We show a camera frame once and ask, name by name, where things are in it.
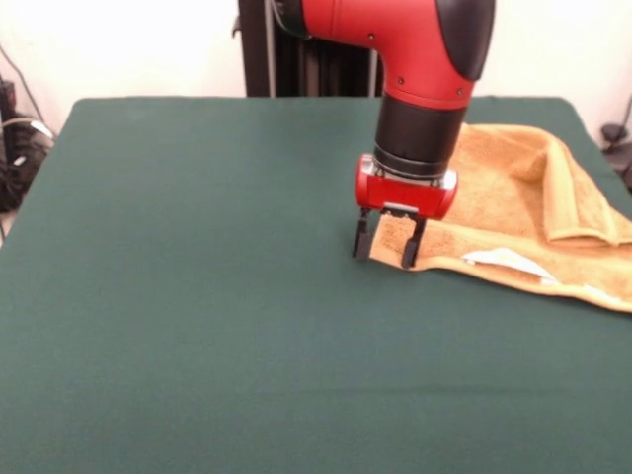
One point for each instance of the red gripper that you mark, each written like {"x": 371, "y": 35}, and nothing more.
{"x": 405, "y": 195}

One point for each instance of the tan terry towel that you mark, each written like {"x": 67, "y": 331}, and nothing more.
{"x": 494, "y": 207}

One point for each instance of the dark green table cloth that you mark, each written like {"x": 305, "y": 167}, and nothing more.
{"x": 197, "y": 296}

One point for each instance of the black box with red mark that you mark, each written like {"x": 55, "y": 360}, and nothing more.
{"x": 7, "y": 94}

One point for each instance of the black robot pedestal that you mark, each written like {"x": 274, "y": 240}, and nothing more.
{"x": 257, "y": 49}

